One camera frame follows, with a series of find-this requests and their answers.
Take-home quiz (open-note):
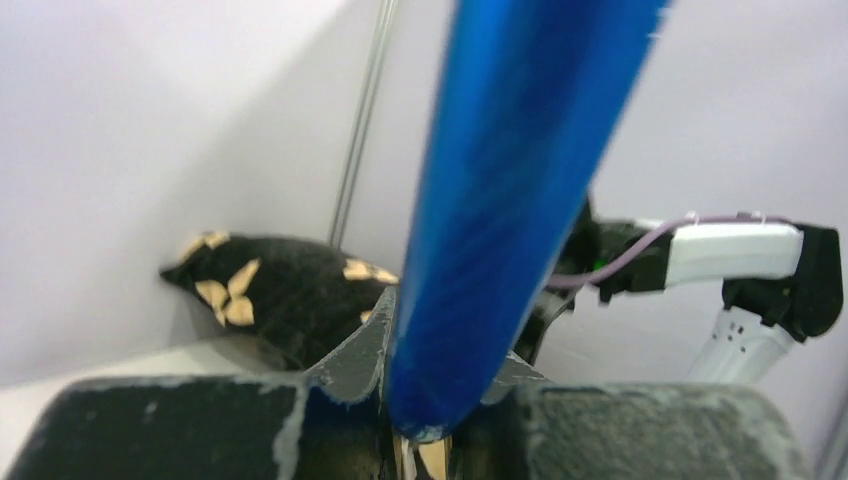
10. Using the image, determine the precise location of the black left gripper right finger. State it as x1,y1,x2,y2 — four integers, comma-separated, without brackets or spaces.
450,355,811,479

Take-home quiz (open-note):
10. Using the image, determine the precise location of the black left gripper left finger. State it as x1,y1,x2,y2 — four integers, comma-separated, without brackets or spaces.
7,288,397,479

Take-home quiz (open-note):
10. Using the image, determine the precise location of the blue cable lock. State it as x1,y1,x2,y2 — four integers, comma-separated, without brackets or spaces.
385,1,667,443

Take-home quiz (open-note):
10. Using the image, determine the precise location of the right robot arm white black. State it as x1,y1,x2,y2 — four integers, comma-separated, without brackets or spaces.
514,203,844,383

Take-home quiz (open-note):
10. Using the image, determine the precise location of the black floral pillow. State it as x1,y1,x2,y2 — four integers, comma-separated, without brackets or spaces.
159,231,399,371

